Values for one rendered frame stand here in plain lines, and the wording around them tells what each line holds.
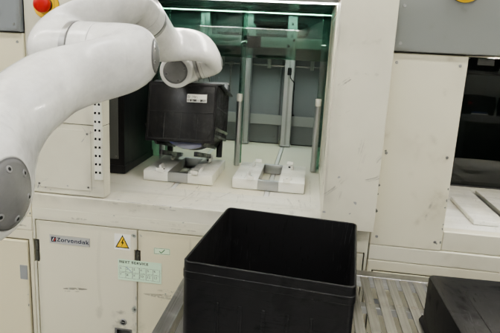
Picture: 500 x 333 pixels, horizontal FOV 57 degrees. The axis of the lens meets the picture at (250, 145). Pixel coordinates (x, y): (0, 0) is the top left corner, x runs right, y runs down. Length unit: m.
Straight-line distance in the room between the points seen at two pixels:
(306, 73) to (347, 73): 0.96
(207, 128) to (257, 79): 0.68
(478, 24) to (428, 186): 0.38
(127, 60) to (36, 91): 0.17
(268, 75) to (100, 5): 1.22
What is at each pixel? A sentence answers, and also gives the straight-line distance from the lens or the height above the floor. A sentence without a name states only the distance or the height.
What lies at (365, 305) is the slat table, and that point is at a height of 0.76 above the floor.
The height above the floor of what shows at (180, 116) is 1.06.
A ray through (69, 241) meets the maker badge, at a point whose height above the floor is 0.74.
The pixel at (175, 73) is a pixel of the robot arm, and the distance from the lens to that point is 1.19.
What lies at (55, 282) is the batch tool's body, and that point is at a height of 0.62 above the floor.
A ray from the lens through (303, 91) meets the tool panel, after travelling 1.99.
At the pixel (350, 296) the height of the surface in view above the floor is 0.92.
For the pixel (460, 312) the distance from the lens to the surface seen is 0.89.
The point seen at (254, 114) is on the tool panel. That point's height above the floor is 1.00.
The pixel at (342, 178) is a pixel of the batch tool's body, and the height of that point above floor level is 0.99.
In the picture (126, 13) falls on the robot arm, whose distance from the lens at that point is 0.90.
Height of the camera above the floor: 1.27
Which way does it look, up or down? 12 degrees down
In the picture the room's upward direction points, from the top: 3 degrees clockwise
